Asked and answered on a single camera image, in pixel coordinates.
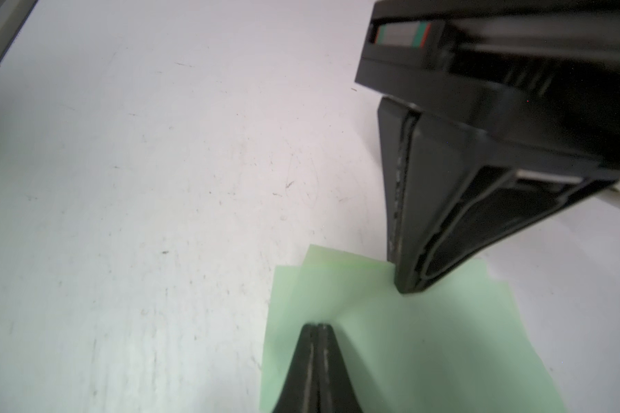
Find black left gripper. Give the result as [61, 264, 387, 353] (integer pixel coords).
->
[356, 1, 620, 294]

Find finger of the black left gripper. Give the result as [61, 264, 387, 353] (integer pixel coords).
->
[377, 97, 421, 268]

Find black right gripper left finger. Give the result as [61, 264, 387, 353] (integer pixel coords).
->
[273, 325, 318, 413]

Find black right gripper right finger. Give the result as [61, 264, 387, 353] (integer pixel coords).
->
[314, 324, 363, 413]

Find green paper sheet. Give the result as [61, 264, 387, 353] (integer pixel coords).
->
[259, 245, 565, 412]

